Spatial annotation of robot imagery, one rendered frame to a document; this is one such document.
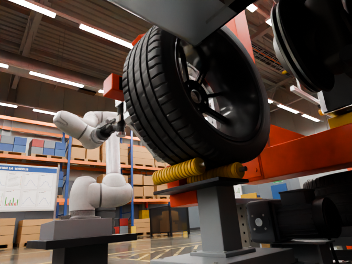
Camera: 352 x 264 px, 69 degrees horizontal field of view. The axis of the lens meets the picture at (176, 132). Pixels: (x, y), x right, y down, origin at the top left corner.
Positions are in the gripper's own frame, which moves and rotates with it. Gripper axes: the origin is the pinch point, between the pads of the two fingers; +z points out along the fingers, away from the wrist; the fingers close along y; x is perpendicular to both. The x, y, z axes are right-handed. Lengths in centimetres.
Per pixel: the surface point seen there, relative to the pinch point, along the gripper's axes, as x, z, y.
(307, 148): -21, 58, -65
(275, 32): 0, 80, -7
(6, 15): 682, -790, 20
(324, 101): -4, 71, -62
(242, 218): -50, 6, -78
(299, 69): -11, 81, -13
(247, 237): -60, 7, -78
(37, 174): 86, -564, -87
